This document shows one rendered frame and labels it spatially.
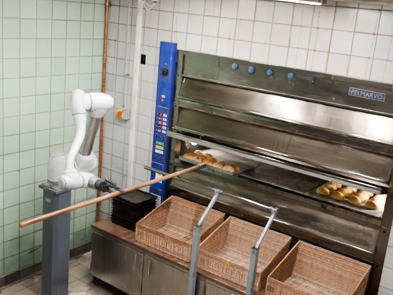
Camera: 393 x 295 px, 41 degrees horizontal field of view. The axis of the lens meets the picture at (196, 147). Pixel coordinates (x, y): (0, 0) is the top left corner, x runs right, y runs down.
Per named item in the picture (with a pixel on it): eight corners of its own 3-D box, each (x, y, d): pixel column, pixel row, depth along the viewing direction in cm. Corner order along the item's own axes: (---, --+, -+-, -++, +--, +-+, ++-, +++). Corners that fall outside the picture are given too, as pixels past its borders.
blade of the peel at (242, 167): (232, 175, 425) (232, 172, 424) (178, 158, 455) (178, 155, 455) (254, 167, 453) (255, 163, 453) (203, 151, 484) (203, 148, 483)
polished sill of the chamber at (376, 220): (178, 160, 464) (178, 156, 463) (382, 223, 365) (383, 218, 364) (173, 161, 459) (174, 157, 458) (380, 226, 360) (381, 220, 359)
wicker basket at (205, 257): (226, 246, 437) (230, 215, 430) (288, 269, 407) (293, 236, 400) (192, 266, 398) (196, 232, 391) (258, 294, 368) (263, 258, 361)
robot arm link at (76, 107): (75, 113, 372) (93, 112, 380) (72, 88, 373) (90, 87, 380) (68, 116, 382) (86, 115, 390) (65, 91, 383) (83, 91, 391)
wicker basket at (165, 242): (169, 223, 470) (172, 194, 463) (223, 243, 440) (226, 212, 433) (133, 240, 431) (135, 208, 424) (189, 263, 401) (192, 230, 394)
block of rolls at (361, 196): (343, 177, 449) (344, 170, 448) (400, 192, 423) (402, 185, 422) (313, 193, 401) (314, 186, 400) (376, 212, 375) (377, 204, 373)
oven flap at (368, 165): (176, 128, 450) (183, 106, 451) (387, 184, 352) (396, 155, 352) (173, 127, 447) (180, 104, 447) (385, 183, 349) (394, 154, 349)
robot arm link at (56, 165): (44, 176, 418) (44, 150, 412) (65, 174, 428) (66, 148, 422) (51, 183, 405) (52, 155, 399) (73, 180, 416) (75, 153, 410)
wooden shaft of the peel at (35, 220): (21, 228, 297) (21, 223, 296) (17, 227, 299) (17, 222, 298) (199, 168, 432) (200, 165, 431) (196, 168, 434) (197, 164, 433)
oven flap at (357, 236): (172, 186, 464) (178, 164, 465) (373, 255, 365) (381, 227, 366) (169, 185, 460) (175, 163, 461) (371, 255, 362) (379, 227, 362)
